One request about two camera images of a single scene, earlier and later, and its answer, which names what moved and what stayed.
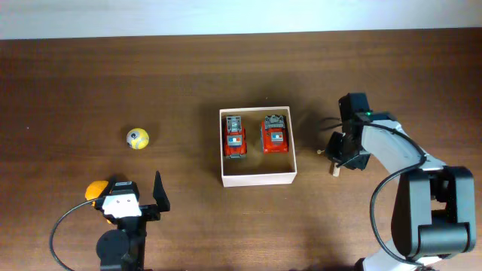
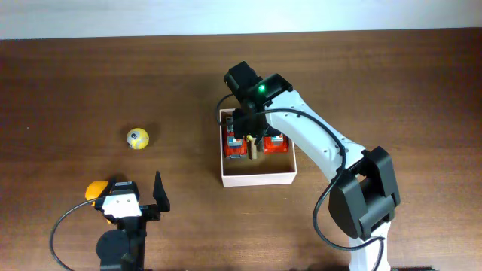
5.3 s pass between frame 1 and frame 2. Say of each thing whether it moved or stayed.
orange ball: stayed
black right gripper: moved
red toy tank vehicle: stayed
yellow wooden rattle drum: moved
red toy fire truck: stayed
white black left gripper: stayed
